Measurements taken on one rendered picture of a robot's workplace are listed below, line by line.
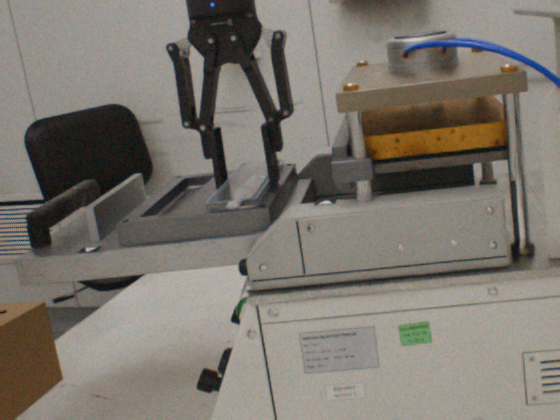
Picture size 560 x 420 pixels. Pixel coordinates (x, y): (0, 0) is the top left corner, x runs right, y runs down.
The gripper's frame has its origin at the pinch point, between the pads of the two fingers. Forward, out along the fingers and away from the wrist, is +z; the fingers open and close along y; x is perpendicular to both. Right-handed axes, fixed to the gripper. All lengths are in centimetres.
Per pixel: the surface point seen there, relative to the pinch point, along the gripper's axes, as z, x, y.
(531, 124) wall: 28, -145, -59
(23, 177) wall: 37, -186, 139
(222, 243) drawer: 6.5, 10.7, 1.0
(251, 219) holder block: 4.6, 9.7, -2.1
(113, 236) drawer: 6.1, 5.9, 14.7
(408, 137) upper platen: -2.4, 9.9, -19.3
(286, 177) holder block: 3.5, -2.8, -4.0
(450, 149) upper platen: -0.8, 9.9, -23.3
